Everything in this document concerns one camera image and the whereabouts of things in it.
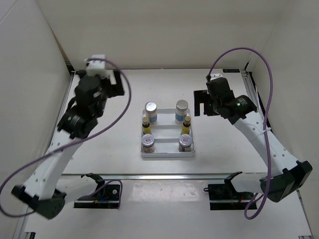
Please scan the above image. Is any tall white jar blue label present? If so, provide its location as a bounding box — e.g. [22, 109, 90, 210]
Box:
[175, 100, 188, 124]

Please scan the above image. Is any tall white jar silver lid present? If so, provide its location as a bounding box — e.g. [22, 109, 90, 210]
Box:
[145, 102, 157, 125]

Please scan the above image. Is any short jar orange label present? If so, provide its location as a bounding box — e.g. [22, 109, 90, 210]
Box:
[178, 134, 193, 152]

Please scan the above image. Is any small yellow label bottle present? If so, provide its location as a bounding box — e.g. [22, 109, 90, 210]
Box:
[142, 117, 151, 134]

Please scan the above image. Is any short jar grey lid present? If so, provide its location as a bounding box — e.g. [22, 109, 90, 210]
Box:
[142, 134, 155, 153]

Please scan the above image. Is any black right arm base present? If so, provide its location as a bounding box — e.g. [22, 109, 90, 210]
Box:
[203, 184, 254, 211]

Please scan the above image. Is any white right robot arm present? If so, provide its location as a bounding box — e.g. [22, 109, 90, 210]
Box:
[193, 77, 313, 203]

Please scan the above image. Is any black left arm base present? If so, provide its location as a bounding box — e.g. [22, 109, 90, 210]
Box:
[73, 180, 123, 209]

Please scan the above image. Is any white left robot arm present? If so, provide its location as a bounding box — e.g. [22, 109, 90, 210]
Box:
[11, 70, 125, 220]

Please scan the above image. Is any white divided tray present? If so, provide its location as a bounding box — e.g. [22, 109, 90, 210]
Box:
[141, 109, 195, 160]

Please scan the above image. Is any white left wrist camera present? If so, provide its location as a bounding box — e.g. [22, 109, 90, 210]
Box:
[85, 59, 109, 79]

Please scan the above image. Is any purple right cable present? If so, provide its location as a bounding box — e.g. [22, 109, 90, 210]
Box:
[205, 47, 274, 220]

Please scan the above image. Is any purple cable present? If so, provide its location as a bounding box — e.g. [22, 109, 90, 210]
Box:
[205, 47, 274, 220]
[0, 57, 132, 218]

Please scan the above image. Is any aluminium frame rail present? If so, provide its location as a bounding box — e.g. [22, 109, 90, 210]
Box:
[44, 173, 265, 181]

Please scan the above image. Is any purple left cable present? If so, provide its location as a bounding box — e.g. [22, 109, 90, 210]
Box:
[0, 57, 132, 218]

